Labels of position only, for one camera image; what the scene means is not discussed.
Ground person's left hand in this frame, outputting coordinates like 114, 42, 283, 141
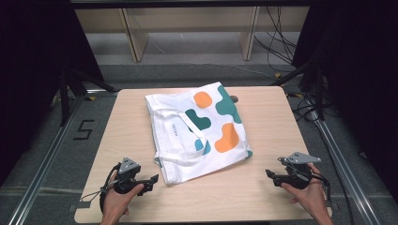
100, 170, 145, 218

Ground black metal stand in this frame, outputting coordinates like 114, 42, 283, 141
58, 61, 117, 127
269, 46, 327, 122

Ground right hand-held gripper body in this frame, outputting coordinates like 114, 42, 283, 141
277, 151, 322, 191

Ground grey strap of left gripper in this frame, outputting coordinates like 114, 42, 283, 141
80, 179, 120, 203

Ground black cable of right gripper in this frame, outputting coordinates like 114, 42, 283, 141
311, 171, 332, 208

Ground light wooden shelf unit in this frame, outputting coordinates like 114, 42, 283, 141
74, 6, 311, 63

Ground bundle of black floor cables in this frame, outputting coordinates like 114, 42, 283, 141
253, 6, 299, 73

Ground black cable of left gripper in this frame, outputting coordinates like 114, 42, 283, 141
99, 163, 122, 215

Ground person's right hand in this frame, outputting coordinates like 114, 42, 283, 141
280, 163, 329, 218

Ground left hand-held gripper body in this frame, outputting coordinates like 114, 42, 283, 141
113, 157, 142, 195

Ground black overhead beam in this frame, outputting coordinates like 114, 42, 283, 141
69, 0, 314, 9

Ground white tote bag coloured blobs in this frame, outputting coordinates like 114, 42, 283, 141
145, 81, 253, 186

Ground black cables beside stand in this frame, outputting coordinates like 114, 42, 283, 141
288, 92, 321, 124

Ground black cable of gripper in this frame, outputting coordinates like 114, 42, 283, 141
311, 171, 332, 208
99, 163, 122, 215

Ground aluminium floor rail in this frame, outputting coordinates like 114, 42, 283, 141
7, 89, 120, 225
308, 110, 382, 225

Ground black curtain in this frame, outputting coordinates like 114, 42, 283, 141
291, 0, 398, 204
0, 0, 105, 187

